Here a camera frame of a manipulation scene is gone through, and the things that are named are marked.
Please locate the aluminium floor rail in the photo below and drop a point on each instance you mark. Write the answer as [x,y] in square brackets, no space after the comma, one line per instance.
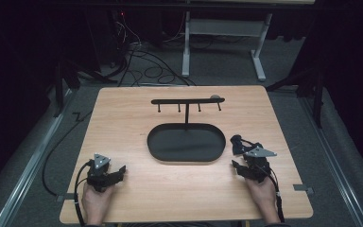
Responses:
[31,164]
[334,160]

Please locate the person's left hand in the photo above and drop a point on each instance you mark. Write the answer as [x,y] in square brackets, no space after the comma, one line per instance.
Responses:
[95,201]

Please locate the black metal stand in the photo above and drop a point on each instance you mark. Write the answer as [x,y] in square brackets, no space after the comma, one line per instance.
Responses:
[318,94]
[60,85]

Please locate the small grey round object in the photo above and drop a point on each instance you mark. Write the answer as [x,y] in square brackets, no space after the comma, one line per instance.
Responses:
[215,96]

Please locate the person's right hand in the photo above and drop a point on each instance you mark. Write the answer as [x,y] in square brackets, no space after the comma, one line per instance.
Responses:
[261,195]

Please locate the black hook stand with tray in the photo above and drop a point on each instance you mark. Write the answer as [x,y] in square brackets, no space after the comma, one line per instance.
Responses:
[186,142]

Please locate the white metal desk frame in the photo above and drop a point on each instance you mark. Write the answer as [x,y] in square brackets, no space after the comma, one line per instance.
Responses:
[223,27]

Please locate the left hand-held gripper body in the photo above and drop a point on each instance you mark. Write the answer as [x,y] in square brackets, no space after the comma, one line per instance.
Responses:
[98,176]

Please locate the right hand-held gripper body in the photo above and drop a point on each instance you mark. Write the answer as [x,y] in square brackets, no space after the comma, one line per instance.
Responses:
[257,164]

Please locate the grey table clamp bracket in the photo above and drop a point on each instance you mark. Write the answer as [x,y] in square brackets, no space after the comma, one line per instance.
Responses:
[303,188]
[65,197]

